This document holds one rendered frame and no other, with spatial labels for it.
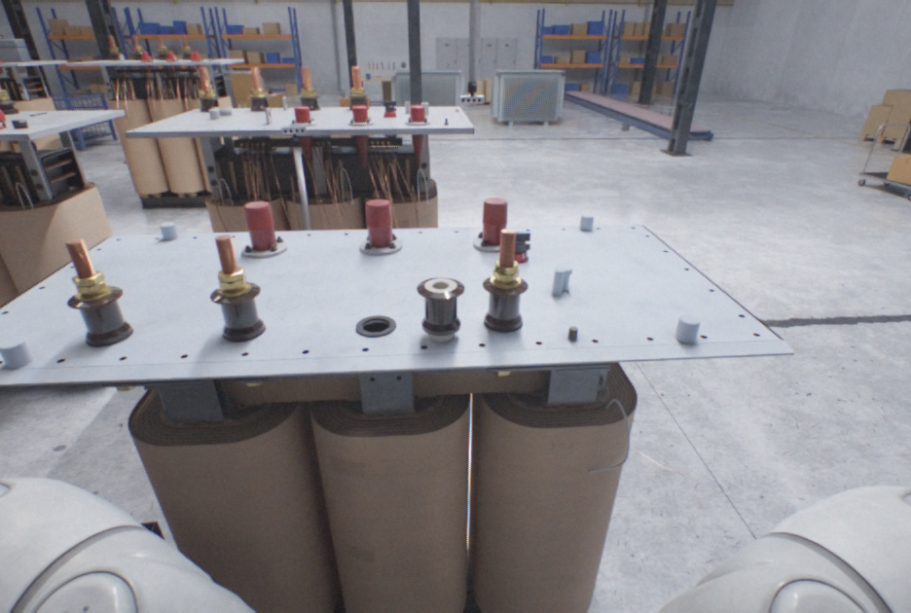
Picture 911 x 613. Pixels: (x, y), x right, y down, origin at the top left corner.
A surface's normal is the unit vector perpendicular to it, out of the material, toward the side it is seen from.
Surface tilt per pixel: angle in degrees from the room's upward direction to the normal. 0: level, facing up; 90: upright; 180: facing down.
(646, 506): 0
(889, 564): 15
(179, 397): 90
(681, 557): 0
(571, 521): 90
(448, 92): 90
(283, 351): 0
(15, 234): 90
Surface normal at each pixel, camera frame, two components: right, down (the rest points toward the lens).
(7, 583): -0.02, -0.58
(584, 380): 0.07, 0.48
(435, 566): 0.32, 0.45
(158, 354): 0.00, -0.88
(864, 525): -0.09, -0.96
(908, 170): -0.93, 0.18
